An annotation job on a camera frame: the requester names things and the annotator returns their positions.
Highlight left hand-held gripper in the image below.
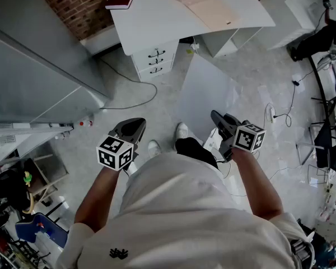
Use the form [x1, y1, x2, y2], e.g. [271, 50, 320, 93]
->
[96, 118, 147, 172]

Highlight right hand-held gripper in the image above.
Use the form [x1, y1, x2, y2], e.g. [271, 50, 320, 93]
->
[211, 110, 267, 163]

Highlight beige box folder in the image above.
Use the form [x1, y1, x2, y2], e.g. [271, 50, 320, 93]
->
[158, 0, 243, 32]

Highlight person's right forearm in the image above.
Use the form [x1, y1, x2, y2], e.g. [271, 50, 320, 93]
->
[231, 147, 283, 221]

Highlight person's left forearm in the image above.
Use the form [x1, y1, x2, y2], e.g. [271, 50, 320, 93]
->
[73, 164, 123, 234]

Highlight person's left white shoe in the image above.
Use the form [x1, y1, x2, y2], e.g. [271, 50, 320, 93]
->
[147, 140, 161, 159]

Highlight person's white shoe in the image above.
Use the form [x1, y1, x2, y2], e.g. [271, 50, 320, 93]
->
[147, 140, 161, 159]
[175, 122, 189, 148]

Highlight white flat board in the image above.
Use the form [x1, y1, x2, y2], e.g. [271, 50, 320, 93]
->
[175, 54, 243, 140]

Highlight person's right white shoe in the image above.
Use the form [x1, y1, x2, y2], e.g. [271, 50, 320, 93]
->
[175, 122, 189, 148]

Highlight person's black trousers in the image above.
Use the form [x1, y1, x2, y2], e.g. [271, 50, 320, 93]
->
[175, 137, 219, 170]

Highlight white drawer unit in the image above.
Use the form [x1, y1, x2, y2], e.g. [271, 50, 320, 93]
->
[131, 39, 180, 82]

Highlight person's white shirt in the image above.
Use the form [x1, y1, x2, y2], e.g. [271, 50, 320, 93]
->
[54, 151, 316, 269]

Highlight black office chair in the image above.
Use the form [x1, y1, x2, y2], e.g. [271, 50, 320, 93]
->
[313, 122, 336, 179]

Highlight green yellow toy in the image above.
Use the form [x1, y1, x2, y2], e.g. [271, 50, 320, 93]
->
[22, 170, 35, 187]

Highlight white desk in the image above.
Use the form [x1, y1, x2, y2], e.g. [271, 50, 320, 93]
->
[109, 0, 277, 58]

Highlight grey metal cabinet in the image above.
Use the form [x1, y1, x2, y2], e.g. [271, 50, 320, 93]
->
[0, 0, 113, 124]

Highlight metal shelf rack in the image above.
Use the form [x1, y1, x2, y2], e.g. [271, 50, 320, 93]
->
[0, 120, 75, 168]

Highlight tall white cabinet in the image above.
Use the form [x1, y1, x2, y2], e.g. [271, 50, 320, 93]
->
[259, 0, 325, 52]

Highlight blue plastic chair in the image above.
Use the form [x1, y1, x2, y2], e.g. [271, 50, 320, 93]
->
[15, 212, 69, 251]

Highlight black bag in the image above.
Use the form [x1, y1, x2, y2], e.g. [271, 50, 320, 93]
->
[0, 166, 27, 215]

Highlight black floor cable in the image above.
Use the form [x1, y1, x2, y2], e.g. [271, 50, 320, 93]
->
[96, 56, 158, 111]

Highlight black cable with adapter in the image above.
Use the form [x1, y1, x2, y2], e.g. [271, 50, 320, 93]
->
[273, 68, 317, 128]

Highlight grey strapped pack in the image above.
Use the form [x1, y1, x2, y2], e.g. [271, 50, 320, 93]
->
[289, 230, 316, 269]

